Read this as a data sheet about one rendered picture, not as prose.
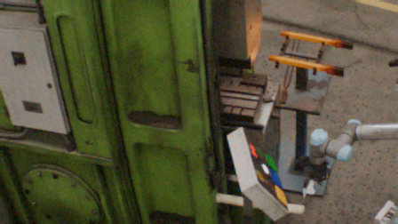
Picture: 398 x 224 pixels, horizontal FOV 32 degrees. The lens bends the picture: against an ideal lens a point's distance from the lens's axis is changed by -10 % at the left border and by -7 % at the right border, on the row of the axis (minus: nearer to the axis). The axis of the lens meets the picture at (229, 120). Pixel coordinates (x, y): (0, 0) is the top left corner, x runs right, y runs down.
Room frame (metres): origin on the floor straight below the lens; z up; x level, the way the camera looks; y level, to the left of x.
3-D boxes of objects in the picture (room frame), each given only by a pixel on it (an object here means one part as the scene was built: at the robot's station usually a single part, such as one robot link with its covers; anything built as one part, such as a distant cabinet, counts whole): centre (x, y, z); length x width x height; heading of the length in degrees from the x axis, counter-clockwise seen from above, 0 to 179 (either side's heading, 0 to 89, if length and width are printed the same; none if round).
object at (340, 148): (2.19, -0.46, 1.23); 0.11 x 0.11 x 0.08; 56
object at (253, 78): (2.98, -0.14, 0.95); 0.12 x 0.08 x 0.06; 73
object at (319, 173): (2.23, -0.37, 1.07); 0.09 x 0.08 x 0.12; 48
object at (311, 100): (3.23, -0.42, 0.69); 0.40 x 0.30 x 0.02; 160
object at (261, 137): (2.91, 0.05, 0.69); 0.56 x 0.38 x 0.45; 73
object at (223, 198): (2.44, -0.13, 0.62); 0.44 x 0.05 x 0.05; 73
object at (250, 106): (2.86, 0.06, 0.96); 0.42 x 0.20 x 0.09; 73
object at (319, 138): (2.23, -0.37, 1.23); 0.09 x 0.08 x 0.11; 56
